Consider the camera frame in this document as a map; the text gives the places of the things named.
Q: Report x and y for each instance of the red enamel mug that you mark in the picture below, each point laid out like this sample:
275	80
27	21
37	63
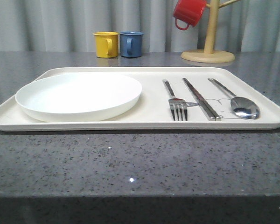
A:
189	11

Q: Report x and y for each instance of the steel spoon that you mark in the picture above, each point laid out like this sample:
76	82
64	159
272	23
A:
242	107

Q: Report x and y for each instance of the blue enamel mug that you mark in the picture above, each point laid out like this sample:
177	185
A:
130	44

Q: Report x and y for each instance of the steel chopstick pair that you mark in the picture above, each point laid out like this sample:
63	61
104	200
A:
209	112

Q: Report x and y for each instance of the steel fork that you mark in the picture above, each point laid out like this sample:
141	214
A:
177	106

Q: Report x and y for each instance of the grey pleated curtain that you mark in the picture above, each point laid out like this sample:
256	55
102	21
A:
68	25

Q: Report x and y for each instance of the wooden mug tree stand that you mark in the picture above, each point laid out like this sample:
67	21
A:
209	54

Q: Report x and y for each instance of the yellow enamel mug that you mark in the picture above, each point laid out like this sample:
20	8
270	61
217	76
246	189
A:
106	44

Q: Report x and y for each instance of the white round plate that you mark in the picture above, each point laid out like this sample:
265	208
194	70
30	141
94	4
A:
75	97

